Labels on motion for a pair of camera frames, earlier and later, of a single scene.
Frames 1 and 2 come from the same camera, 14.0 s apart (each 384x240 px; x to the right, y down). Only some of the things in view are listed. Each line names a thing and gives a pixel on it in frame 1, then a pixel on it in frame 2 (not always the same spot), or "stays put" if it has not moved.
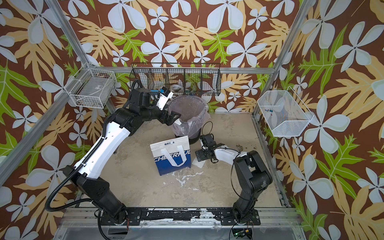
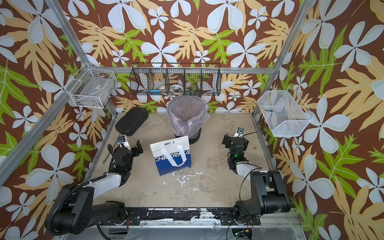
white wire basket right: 284,113 stays put
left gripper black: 170,120 -> 134,150
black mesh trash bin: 193,110 stays put
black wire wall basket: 201,78 stays put
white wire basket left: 92,88 stays put
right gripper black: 202,156 -> 230,141
